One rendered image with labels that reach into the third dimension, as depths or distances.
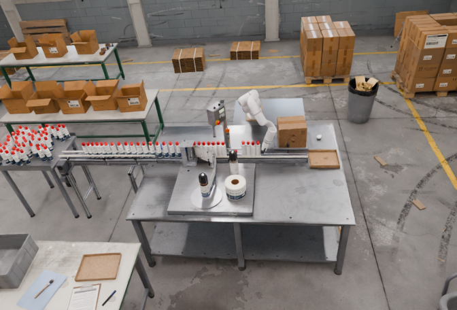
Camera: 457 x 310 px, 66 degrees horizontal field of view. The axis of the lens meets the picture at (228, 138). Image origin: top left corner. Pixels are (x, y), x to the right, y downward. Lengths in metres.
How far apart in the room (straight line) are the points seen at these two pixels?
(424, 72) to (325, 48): 1.63
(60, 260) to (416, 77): 5.63
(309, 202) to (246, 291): 1.12
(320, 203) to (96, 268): 2.05
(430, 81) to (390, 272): 3.58
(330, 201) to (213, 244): 1.32
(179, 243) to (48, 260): 1.27
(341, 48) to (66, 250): 5.32
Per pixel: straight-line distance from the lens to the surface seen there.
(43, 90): 5.90
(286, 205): 3.39
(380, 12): 9.12
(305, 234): 3.96
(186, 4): 8.87
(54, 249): 3.66
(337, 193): 3.54
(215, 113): 3.53
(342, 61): 6.85
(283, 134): 3.83
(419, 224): 4.63
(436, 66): 6.59
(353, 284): 3.97
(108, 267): 3.31
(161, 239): 4.07
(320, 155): 3.93
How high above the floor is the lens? 3.37
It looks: 37 degrees down
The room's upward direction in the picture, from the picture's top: 6 degrees counter-clockwise
